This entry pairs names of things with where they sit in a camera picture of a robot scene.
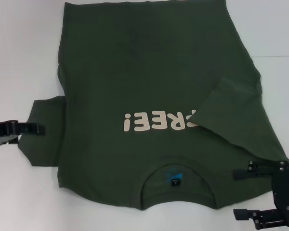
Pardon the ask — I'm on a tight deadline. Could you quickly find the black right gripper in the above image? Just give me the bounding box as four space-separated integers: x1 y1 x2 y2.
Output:
233 160 289 231

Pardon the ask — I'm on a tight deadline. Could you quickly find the dark green FREE t-shirt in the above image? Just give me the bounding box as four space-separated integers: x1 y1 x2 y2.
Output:
18 1 289 213

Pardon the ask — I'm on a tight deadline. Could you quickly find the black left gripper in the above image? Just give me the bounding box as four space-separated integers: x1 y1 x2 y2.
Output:
0 119 46 146

